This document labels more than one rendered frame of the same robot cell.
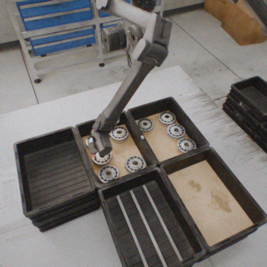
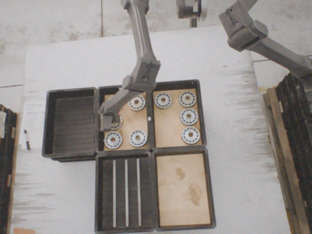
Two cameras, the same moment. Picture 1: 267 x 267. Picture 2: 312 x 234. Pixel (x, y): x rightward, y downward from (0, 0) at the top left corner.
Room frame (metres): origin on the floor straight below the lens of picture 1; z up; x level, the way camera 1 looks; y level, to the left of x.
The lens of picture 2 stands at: (0.38, -0.31, 2.30)
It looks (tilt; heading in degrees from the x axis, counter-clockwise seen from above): 72 degrees down; 33
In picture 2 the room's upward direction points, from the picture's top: 11 degrees counter-clockwise
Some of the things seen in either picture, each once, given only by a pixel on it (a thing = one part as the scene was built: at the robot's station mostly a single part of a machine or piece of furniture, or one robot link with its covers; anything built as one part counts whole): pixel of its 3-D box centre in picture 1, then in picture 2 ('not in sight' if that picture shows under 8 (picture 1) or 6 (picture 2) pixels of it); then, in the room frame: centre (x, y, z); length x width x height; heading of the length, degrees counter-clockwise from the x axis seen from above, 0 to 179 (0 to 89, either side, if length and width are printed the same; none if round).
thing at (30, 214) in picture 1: (52, 166); (70, 121); (0.57, 0.38, 0.92); 0.40 x 0.30 x 0.02; 25
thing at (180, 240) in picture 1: (147, 223); (125, 191); (0.34, -0.06, 0.87); 0.40 x 0.30 x 0.11; 25
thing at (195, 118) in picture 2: (176, 130); (189, 116); (0.86, -0.23, 0.86); 0.10 x 0.10 x 0.01
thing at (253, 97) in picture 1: (250, 112); (309, 96); (1.50, -1.01, 0.37); 0.40 x 0.30 x 0.45; 27
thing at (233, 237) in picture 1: (209, 191); (182, 187); (0.47, -0.33, 0.92); 0.40 x 0.30 x 0.02; 25
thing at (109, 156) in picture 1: (101, 156); (113, 121); (0.67, 0.17, 0.86); 0.10 x 0.10 x 0.01
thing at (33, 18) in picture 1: (61, 25); not in sight; (2.49, 0.83, 0.60); 0.72 x 0.03 x 0.56; 117
